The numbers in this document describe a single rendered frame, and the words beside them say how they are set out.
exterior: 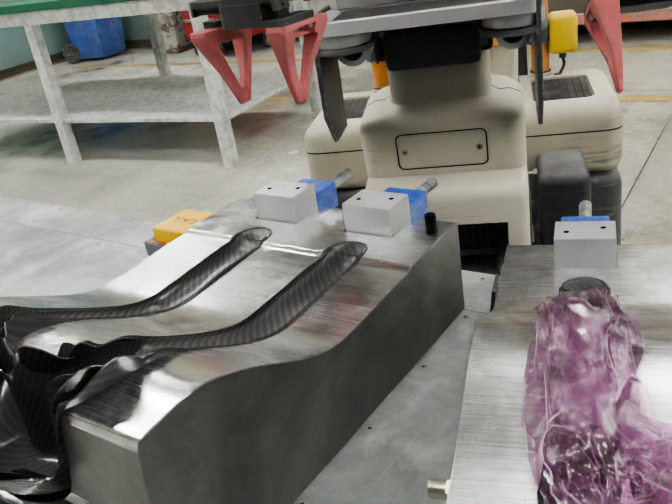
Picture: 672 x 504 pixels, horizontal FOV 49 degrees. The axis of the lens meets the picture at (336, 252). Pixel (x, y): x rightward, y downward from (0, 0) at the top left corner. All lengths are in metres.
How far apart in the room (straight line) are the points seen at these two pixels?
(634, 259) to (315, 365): 0.30
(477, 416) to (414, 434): 0.13
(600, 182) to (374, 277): 0.77
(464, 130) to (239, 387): 0.62
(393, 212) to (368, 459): 0.22
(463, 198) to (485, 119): 0.11
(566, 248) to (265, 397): 0.30
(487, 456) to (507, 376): 0.06
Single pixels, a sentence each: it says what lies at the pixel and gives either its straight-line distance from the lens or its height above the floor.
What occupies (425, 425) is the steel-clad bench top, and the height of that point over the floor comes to 0.80.
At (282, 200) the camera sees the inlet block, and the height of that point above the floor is 0.91.
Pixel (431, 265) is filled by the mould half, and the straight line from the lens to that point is 0.64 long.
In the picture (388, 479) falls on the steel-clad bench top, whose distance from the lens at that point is 0.54.
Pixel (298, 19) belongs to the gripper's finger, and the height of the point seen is 1.08.
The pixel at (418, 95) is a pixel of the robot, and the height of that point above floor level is 0.91.
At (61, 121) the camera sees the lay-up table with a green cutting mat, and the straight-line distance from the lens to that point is 4.53.
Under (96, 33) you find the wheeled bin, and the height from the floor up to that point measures 0.28.
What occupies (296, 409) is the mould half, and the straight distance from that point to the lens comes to 0.51.
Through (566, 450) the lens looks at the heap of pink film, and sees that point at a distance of 0.42.
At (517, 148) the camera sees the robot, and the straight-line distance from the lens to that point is 1.02.
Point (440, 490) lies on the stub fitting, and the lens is 0.47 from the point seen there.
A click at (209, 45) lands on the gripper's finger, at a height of 1.06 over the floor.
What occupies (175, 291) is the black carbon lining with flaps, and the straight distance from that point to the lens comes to 0.67.
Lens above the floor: 1.17
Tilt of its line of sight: 25 degrees down
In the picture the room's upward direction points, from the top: 9 degrees counter-clockwise
